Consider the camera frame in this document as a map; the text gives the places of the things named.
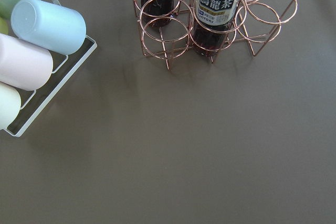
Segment light blue cup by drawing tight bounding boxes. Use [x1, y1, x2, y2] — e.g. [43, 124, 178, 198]
[10, 0, 86, 55]

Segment tea bottle in rack far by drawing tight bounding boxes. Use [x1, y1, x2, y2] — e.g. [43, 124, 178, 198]
[192, 0, 239, 57]

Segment pink cup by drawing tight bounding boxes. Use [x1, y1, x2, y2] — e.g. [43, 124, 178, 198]
[1, 34, 53, 91]

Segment copper wire bottle rack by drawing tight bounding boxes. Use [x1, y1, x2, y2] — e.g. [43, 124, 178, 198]
[132, 0, 298, 68]

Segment white cup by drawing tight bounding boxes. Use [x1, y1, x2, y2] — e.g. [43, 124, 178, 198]
[1, 82, 21, 130]

